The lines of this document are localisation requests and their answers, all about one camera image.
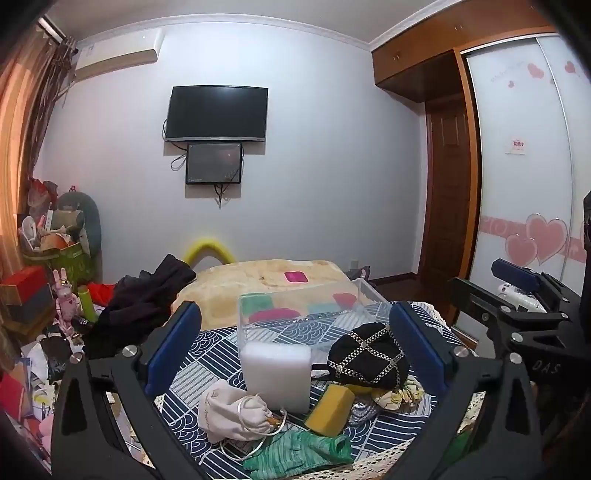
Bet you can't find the black wall television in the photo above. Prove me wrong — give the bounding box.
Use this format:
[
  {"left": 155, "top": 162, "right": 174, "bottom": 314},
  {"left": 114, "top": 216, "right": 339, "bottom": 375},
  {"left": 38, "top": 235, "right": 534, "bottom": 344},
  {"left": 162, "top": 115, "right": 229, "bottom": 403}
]
[{"left": 165, "top": 85, "right": 269, "bottom": 143}]

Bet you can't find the white air conditioner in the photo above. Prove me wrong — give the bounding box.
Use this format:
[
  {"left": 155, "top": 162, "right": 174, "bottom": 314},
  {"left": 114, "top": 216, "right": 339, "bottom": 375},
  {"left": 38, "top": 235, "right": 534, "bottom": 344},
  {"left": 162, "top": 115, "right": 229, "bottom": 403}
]
[{"left": 74, "top": 28, "right": 166, "bottom": 72}]

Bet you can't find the pile of dark clothes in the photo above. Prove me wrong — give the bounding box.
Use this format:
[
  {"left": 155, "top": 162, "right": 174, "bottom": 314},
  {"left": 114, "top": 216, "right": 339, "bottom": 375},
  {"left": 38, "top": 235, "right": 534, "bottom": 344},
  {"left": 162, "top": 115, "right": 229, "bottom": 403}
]
[{"left": 85, "top": 254, "right": 198, "bottom": 361}]

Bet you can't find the white heart wardrobe door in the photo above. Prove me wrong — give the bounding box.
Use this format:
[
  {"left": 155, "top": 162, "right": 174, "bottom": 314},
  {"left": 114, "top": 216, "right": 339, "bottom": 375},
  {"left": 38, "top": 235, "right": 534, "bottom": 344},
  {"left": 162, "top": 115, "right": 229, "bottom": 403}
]
[{"left": 450, "top": 33, "right": 591, "bottom": 352}]

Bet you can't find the red cloth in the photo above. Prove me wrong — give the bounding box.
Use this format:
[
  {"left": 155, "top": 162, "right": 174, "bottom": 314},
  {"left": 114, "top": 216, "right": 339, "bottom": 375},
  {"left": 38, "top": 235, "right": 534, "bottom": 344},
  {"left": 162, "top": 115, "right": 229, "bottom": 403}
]
[{"left": 88, "top": 283, "right": 117, "bottom": 306}]

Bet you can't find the green bag of clutter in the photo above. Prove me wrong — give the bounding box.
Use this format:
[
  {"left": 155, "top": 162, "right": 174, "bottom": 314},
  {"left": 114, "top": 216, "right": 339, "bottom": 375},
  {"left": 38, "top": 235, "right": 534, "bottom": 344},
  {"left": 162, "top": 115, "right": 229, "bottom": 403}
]
[{"left": 21, "top": 210, "right": 94, "bottom": 287}]

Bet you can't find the black plastic bag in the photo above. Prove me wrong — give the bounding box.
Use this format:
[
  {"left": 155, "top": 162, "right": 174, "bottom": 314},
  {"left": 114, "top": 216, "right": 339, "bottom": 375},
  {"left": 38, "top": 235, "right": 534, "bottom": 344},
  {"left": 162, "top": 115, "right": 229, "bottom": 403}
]
[{"left": 39, "top": 337, "right": 86, "bottom": 382}]

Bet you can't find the grey green cushion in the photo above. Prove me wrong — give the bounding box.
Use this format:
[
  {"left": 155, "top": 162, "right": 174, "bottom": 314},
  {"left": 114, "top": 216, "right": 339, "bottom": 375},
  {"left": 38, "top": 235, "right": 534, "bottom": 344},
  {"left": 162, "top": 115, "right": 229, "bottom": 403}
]
[{"left": 58, "top": 191, "right": 102, "bottom": 257}]

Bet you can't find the beige printed blanket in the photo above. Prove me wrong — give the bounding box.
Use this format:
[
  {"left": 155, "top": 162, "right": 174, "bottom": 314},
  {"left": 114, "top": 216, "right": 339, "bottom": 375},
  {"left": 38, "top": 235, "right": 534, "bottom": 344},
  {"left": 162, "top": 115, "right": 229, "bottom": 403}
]
[{"left": 171, "top": 259, "right": 371, "bottom": 330}]

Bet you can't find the yellow sponge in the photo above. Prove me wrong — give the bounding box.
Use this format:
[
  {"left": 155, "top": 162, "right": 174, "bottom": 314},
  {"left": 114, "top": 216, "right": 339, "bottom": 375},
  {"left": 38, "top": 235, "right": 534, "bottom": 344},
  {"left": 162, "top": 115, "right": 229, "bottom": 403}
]
[{"left": 305, "top": 384, "right": 356, "bottom": 437}]

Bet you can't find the white foam block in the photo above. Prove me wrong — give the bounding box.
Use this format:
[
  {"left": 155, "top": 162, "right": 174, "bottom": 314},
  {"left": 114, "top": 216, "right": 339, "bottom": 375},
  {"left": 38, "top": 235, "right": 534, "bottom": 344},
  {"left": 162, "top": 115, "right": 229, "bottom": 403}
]
[{"left": 241, "top": 343, "right": 311, "bottom": 414}]

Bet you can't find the red box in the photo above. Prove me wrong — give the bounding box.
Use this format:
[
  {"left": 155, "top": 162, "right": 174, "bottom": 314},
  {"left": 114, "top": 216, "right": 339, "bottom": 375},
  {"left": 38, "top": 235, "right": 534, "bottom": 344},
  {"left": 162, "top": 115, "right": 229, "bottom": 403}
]
[{"left": 0, "top": 267, "right": 49, "bottom": 305}]

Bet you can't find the dark grey box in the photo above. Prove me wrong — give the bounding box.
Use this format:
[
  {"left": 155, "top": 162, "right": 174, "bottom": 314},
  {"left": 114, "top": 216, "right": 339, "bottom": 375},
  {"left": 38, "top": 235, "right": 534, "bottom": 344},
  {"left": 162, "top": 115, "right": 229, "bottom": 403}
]
[{"left": 8, "top": 284, "right": 54, "bottom": 325}]

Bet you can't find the clear plastic storage box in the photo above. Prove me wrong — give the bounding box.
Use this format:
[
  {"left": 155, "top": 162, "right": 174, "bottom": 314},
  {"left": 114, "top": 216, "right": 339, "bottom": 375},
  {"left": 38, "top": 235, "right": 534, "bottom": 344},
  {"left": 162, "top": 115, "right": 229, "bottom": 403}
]
[{"left": 237, "top": 279, "right": 394, "bottom": 370}]

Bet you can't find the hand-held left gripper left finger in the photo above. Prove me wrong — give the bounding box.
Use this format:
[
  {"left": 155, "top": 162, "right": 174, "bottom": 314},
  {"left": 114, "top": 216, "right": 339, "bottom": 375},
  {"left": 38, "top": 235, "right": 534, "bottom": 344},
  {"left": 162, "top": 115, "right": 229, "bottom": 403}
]
[{"left": 51, "top": 300, "right": 204, "bottom": 480}]

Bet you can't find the orange brown curtain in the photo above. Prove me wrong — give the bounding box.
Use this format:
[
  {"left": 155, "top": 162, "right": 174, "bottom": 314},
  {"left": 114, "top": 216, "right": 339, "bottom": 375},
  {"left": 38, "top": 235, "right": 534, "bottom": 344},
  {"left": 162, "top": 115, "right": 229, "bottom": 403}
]
[{"left": 0, "top": 18, "right": 78, "bottom": 282}]

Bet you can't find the small black wall monitor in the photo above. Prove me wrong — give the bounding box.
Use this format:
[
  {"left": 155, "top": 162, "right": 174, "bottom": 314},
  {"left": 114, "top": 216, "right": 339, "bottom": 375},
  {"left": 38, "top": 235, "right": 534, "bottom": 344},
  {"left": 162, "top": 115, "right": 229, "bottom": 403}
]
[{"left": 185, "top": 143, "right": 243, "bottom": 185}]

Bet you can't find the black television cable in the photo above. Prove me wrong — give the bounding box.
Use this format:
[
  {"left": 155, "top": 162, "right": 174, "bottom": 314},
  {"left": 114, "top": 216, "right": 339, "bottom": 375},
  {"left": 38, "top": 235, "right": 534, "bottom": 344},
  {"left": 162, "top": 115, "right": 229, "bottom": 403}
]
[{"left": 163, "top": 119, "right": 188, "bottom": 171}]

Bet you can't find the wooden overhead cabinet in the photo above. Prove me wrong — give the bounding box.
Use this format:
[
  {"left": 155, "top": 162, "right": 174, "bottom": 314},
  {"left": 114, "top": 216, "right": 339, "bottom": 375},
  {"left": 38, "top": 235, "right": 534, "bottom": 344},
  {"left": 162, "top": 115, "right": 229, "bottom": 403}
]
[{"left": 372, "top": 0, "right": 591, "bottom": 103}]

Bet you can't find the green knitted cloth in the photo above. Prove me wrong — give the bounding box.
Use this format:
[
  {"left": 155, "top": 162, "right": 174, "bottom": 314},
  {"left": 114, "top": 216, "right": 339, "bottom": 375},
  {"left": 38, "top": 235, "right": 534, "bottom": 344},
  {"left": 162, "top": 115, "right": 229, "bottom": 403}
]
[{"left": 242, "top": 429, "right": 354, "bottom": 480}]

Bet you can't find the silver grey fabric piece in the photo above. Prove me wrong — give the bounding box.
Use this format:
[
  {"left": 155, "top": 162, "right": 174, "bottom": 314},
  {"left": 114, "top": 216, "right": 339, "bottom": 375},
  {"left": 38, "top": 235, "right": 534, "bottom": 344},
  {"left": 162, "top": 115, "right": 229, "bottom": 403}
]
[{"left": 346, "top": 399, "right": 380, "bottom": 428}]

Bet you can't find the brown wooden door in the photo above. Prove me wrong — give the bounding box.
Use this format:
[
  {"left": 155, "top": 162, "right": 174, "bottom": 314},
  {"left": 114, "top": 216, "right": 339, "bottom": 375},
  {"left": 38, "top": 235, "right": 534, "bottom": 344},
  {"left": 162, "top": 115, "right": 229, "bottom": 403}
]
[{"left": 418, "top": 98, "right": 477, "bottom": 281}]

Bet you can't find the yellow floral scrunchie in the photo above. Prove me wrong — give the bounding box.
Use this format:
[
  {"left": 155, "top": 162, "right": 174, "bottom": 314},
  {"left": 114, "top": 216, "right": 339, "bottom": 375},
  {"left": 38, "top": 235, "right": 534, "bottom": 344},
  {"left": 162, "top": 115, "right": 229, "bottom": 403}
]
[{"left": 372, "top": 376, "right": 426, "bottom": 412}]

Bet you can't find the pink rabbit toy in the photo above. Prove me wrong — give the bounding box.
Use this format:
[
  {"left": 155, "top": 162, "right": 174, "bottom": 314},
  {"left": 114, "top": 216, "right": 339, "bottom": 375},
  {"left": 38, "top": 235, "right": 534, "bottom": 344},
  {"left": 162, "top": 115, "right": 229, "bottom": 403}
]
[{"left": 52, "top": 268, "right": 78, "bottom": 334}]

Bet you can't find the green cylinder bottle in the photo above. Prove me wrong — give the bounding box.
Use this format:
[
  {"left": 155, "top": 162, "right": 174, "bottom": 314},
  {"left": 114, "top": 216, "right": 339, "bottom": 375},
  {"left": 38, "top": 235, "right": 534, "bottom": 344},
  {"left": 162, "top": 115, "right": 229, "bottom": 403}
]
[{"left": 78, "top": 286, "right": 99, "bottom": 323}]

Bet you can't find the blue patterned bed cloth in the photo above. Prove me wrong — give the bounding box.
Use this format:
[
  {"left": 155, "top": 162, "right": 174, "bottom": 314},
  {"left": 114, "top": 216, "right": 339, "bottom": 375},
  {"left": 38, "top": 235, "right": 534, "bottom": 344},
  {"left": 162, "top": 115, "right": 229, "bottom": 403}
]
[{"left": 154, "top": 302, "right": 462, "bottom": 480}]

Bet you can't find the yellow foam noodle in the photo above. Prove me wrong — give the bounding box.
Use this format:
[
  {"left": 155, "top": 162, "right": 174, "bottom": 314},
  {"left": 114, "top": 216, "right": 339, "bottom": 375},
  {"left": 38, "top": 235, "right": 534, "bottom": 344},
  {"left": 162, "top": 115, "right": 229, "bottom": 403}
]
[{"left": 183, "top": 237, "right": 237, "bottom": 268}]

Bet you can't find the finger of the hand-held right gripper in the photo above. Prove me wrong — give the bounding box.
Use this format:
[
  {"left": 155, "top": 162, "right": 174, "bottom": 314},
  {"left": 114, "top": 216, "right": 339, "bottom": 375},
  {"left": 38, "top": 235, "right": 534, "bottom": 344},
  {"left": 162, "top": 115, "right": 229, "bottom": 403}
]
[
  {"left": 447, "top": 276, "right": 573, "bottom": 342},
  {"left": 491, "top": 258, "right": 583, "bottom": 315}
]

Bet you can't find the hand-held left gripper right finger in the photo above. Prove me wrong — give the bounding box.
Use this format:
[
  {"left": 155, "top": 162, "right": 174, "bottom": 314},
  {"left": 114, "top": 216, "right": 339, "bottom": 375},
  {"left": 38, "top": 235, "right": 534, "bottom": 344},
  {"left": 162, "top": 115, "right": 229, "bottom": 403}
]
[{"left": 389, "top": 300, "right": 543, "bottom": 480}]

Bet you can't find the beige drawstring pouch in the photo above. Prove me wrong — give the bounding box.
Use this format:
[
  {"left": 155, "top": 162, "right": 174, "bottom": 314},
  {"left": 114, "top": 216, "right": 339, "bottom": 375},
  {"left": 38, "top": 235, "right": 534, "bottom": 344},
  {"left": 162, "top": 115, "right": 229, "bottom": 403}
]
[{"left": 203, "top": 379, "right": 288, "bottom": 462}]

